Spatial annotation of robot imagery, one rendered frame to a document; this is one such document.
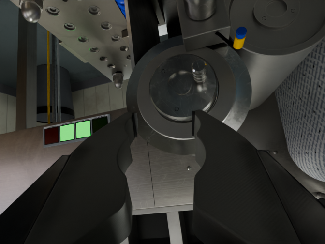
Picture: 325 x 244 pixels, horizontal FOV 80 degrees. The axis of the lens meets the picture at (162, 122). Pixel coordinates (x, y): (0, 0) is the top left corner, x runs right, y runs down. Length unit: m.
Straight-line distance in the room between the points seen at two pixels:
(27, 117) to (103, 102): 1.80
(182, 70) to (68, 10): 0.29
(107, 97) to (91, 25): 2.36
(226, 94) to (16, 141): 0.76
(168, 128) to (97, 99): 2.67
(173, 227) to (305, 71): 0.46
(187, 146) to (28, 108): 0.97
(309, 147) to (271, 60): 0.19
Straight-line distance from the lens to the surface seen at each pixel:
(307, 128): 0.39
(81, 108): 2.99
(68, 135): 0.70
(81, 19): 0.46
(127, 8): 0.32
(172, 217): 0.59
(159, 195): 0.58
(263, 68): 0.28
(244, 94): 0.23
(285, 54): 0.26
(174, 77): 0.22
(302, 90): 0.39
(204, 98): 0.21
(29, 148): 0.82
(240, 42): 0.20
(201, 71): 0.19
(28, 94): 1.14
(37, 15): 0.42
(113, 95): 2.77
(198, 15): 0.23
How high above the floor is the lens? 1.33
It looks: 12 degrees down
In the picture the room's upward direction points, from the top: 172 degrees clockwise
